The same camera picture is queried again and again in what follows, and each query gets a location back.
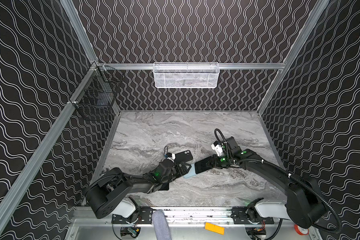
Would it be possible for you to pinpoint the black phone case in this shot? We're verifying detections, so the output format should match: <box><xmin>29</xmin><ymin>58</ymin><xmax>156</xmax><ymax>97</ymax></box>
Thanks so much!
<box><xmin>175</xmin><ymin>150</ymin><xmax>193</xmax><ymax>164</ymax></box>

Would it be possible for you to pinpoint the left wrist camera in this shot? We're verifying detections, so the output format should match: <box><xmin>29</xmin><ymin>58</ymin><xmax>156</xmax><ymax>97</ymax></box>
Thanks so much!
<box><xmin>164</xmin><ymin>153</ymin><xmax>176</xmax><ymax>162</ymax></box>

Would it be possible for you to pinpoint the red tape roll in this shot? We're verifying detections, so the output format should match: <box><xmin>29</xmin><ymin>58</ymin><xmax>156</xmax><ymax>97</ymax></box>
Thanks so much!
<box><xmin>294</xmin><ymin>225</ymin><xmax>309</xmax><ymax>236</ymax></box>

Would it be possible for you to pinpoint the yellow card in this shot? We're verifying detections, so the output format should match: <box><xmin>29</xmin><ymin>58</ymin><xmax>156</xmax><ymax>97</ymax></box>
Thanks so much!
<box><xmin>205</xmin><ymin>223</ymin><xmax>225</xmax><ymax>235</ymax></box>

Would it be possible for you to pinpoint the black phone screen up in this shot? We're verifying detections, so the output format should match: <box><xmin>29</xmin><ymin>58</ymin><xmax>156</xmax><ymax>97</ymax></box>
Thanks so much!
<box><xmin>159</xmin><ymin>183</ymin><xmax>170</xmax><ymax>191</ymax></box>

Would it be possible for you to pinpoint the light teal phone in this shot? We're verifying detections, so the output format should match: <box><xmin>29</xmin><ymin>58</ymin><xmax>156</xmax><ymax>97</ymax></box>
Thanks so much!
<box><xmin>183</xmin><ymin>164</ymin><xmax>196</xmax><ymax>179</ymax></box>

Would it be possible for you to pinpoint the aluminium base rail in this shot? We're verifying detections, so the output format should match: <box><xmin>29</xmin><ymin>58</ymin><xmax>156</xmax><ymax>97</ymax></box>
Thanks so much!
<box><xmin>74</xmin><ymin>206</ymin><xmax>313</xmax><ymax>226</ymax></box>

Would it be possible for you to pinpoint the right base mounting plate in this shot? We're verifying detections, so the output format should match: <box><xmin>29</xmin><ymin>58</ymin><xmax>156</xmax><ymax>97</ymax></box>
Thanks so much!
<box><xmin>230</xmin><ymin>207</ymin><xmax>275</xmax><ymax>225</ymax></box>

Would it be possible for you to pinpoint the white mesh basket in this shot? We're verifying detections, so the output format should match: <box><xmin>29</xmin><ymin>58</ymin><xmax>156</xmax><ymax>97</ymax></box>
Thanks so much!
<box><xmin>153</xmin><ymin>62</ymin><xmax>220</xmax><ymax>89</ymax></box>

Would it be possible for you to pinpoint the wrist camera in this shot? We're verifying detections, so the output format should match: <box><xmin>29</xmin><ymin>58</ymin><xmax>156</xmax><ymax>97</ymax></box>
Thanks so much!
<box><xmin>164</xmin><ymin>153</ymin><xmax>176</xmax><ymax>162</ymax></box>
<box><xmin>211</xmin><ymin>137</ymin><xmax>238</xmax><ymax>157</ymax></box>

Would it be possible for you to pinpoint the base mounting plate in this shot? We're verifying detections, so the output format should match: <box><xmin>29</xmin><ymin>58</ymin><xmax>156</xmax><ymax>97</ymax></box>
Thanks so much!
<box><xmin>112</xmin><ymin>207</ymin><xmax>154</xmax><ymax>225</ymax></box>
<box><xmin>230</xmin><ymin>207</ymin><xmax>275</xmax><ymax>225</ymax></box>

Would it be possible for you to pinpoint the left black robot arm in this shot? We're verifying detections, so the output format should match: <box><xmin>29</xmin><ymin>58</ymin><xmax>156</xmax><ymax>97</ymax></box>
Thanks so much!
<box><xmin>85</xmin><ymin>159</ymin><xmax>192</xmax><ymax>219</ymax></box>

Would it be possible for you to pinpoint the blue phone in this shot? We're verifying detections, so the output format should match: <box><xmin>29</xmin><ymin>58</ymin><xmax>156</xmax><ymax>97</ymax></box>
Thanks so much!
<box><xmin>195</xmin><ymin>157</ymin><xmax>213</xmax><ymax>175</ymax></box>

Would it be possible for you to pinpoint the black wire basket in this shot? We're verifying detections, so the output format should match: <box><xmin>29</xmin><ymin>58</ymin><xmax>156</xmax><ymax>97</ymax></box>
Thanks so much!
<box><xmin>74</xmin><ymin>66</ymin><xmax>125</xmax><ymax>122</ymax></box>

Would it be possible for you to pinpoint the grey cloth roll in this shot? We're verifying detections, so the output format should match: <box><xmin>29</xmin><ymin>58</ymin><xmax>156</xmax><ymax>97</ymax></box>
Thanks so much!
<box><xmin>152</xmin><ymin>210</ymin><xmax>172</xmax><ymax>240</ymax></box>

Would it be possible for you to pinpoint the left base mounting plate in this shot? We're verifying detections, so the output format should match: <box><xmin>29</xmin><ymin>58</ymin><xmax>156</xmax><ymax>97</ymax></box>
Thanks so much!
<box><xmin>112</xmin><ymin>207</ymin><xmax>154</xmax><ymax>225</ymax></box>

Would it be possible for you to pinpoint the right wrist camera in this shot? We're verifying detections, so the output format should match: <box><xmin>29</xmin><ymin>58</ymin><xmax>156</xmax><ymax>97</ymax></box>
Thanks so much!
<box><xmin>211</xmin><ymin>137</ymin><xmax>238</xmax><ymax>157</ymax></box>

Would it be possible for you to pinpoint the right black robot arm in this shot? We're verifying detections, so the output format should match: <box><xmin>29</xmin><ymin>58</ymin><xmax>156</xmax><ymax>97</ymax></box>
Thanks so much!
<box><xmin>195</xmin><ymin>149</ymin><xmax>334</xmax><ymax>229</ymax></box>

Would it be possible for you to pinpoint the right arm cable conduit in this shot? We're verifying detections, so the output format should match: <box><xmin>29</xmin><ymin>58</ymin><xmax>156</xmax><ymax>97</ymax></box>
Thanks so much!
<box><xmin>214</xmin><ymin>128</ymin><xmax>343</xmax><ymax>234</ymax></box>

